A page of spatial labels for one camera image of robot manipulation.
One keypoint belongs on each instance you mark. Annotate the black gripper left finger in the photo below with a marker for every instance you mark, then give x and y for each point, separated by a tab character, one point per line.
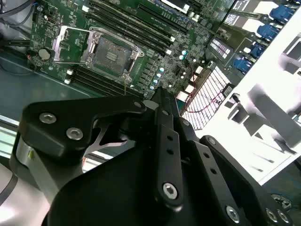
70	110

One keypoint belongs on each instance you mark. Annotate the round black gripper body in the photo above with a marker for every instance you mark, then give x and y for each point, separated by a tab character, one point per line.
113	193

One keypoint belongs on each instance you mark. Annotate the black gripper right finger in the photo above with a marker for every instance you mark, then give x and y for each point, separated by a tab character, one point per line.
218	186

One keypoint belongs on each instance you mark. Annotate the metal socket cover frame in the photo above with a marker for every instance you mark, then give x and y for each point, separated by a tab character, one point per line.
58	43

